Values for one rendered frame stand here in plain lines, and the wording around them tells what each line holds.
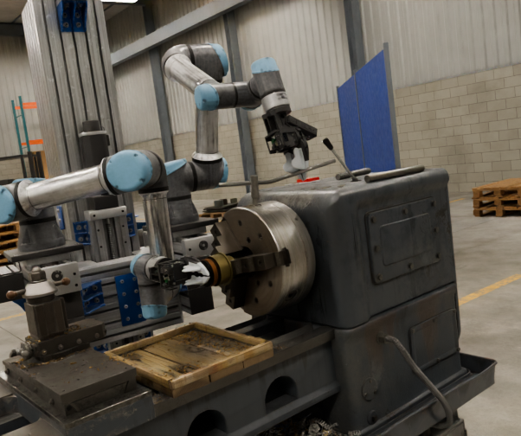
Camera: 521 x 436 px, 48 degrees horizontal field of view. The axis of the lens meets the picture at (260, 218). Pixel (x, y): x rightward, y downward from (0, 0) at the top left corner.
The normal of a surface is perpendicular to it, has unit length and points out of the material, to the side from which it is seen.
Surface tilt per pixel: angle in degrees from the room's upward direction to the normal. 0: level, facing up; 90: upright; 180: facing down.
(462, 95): 90
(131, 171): 89
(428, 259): 90
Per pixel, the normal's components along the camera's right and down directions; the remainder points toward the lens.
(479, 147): -0.78, 0.17
